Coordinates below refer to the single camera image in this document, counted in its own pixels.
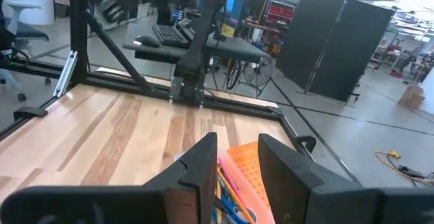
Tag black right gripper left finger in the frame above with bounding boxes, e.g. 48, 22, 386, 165
0, 132, 218, 224

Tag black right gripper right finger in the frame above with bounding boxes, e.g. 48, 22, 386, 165
257, 133, 434, 224

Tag clear box with orange lid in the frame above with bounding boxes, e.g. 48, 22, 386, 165
174, 141, 277, 224

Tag orange pencil with blue cap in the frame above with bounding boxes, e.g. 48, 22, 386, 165
216, 168, 256, 224

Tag blue handled scissors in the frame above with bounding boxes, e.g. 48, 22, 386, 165
212, 174, 255, 224

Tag cardboard box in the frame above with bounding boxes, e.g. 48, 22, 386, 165
398, 83, 427, 110

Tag black floor fan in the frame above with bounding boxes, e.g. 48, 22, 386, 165
242, 57, 275, 98

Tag gray desk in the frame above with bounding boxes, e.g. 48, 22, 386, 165
122, 13, 272, 65

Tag black keyboard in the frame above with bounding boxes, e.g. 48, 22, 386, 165
151, 23, 191, 47

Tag black computer mouse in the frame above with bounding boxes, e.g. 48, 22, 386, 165
134, 35, 161, 48

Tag black folding partition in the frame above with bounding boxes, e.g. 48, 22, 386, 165
276, 0, 396, 102

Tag red shelf cart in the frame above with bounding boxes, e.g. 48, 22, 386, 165
264, 0, 296, 31

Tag monitor with blue screen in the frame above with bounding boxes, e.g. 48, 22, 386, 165
223, 0, 254, 26

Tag office chair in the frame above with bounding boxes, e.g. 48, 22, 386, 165
0, 0, 50, 102

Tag yellow extension cable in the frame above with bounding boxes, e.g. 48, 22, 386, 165
374, 150, 434, 184

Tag silver angle bracket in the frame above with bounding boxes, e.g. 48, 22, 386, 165
53, 50, 79, 98

